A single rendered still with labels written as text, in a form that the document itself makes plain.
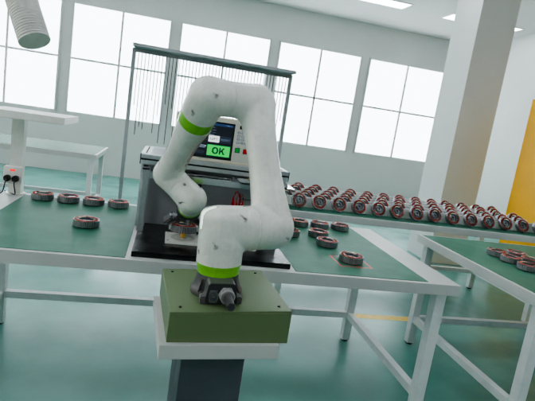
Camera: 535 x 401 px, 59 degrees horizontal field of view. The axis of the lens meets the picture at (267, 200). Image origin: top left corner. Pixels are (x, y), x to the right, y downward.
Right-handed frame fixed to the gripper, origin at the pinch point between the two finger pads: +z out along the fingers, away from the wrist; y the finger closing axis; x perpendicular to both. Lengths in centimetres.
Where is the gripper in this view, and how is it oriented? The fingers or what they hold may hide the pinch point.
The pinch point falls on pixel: (184, 226)
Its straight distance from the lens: 208.8
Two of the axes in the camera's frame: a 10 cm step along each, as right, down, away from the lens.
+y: 9.7, 1.1, 2.2
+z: -2.5, 3.4, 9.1
